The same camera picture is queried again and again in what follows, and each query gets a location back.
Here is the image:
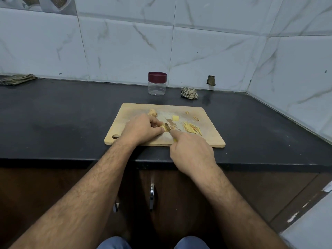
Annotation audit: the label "person's left hand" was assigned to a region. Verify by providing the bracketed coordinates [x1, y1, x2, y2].
[120, 112, 167, 148]

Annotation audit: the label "person's right hand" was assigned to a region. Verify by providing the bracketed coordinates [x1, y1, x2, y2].
[169, 129, 219, 179]

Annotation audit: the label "wooden cutting board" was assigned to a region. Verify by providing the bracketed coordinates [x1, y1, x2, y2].
[104, 103, 227, 148]

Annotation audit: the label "pile of ginger strips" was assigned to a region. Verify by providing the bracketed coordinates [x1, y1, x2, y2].
[182, 122, 203, 136]

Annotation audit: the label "clear jar maroon lid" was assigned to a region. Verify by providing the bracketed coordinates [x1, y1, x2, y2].
[148, 71, 168, 96]

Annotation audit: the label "person's right forearm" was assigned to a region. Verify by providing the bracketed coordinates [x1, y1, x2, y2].
[198, 166, 290, 249]

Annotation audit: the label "person's left forearm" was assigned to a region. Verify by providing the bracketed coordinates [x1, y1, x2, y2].
[9, 140, 140, 249]

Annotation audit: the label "small ginger peel scraps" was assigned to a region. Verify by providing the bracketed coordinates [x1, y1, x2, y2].
[185, 111, 201, 122]

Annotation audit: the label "black countertop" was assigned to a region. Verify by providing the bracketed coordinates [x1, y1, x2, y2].
[0, 77, 332, 169]

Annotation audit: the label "person's blue clothing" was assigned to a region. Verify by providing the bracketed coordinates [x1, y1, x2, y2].
[96, 235, 211, 249]

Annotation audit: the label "crumpled patterned cloth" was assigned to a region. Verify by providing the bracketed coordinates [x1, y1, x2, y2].
[181, 86, 199, 100]

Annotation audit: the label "brown wooden cabinet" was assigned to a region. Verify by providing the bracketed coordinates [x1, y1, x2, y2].
[0, 163, 332, 249]

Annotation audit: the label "folded green cloth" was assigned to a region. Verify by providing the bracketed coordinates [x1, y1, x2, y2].
[0, 73, 37, 86]

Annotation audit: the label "decorative picture tiles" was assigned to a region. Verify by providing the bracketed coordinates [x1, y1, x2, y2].
[0, 0, 77, 16]

